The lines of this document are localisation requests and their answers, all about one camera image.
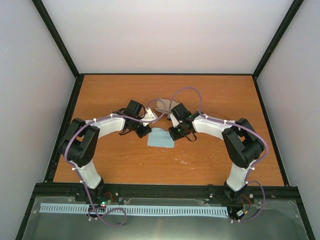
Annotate light blue cleaning cloth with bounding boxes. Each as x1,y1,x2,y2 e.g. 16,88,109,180
147,127,175,148

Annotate brown striped glasses case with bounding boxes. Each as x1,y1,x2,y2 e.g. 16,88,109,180
153,98,180,115

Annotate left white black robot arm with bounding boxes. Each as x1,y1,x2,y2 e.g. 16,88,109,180
59,100,158,202

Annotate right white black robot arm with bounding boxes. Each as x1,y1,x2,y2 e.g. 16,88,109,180
169,103,267,203

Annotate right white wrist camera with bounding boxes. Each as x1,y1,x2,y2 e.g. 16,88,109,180
169,113,180,128

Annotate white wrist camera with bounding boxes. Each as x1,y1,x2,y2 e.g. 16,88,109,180
169,113,180,128
141,107,158,127

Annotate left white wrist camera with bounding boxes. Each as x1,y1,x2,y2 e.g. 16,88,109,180
141,107,158,127

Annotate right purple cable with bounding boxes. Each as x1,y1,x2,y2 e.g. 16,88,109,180
172,86,270,224

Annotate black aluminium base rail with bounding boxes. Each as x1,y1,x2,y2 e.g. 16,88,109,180
31,182,302,205

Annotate light blue slotted cable duct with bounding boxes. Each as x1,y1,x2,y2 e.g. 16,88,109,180
39,203,229,218

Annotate left black frame post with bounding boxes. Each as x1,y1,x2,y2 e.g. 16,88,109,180
31,0,81,77

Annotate black frame post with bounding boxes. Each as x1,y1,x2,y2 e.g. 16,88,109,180
252,0,305,77
31,0,81,77

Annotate right black frame post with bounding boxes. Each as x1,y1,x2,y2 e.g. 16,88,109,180
252,0,305,77

